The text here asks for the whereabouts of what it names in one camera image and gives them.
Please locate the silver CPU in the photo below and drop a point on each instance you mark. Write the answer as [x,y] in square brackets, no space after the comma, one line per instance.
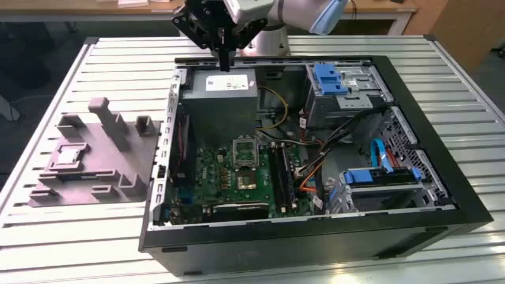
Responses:
[68,156]

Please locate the RAM stick with blue label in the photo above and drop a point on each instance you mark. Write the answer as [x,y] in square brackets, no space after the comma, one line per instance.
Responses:
[76,177]

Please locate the black open PC case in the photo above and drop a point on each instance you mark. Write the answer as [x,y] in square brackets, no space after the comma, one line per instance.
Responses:
[276,251]

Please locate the CPU socket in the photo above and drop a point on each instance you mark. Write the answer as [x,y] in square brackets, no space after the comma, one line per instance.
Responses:
[246,179]

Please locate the hard disk in blue carrier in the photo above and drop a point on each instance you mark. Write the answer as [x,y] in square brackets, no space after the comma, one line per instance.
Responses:
[361,176]

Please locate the blue disk carrier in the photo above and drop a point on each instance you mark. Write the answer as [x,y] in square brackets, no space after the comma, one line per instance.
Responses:
[329,78]

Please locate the silver disk bay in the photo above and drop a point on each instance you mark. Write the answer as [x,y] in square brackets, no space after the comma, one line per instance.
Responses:
[394,190]

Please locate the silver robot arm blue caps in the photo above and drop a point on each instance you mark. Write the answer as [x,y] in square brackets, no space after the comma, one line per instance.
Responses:
[293,12]

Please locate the small white box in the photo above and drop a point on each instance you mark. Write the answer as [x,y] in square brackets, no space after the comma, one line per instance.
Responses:
[132,3]

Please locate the green motherboard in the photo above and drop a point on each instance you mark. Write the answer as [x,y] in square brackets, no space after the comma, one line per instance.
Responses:
[209,189]

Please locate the wooden desk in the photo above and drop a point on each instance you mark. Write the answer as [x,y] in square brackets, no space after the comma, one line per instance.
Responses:
[78,10]

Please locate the grey power supply unit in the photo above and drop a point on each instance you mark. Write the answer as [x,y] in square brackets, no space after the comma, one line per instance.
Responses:
[220,109]

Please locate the grey plastic parts rack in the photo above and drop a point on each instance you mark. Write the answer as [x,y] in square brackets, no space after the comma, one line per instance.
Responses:
[102,154]

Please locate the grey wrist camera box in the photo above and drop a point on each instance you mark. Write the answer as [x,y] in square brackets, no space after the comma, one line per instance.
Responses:
[248,12]

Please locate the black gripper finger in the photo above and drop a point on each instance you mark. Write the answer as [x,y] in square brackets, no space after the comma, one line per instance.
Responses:
[246,35]
[189,25]

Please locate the wooden cabinet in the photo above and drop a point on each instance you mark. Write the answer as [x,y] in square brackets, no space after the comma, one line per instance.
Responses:
[465,29]

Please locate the silver drive cage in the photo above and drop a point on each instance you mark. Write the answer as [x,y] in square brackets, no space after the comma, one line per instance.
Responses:
[354,102]

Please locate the black graphics card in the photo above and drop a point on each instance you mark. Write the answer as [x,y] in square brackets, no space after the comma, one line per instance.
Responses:
[240,208]

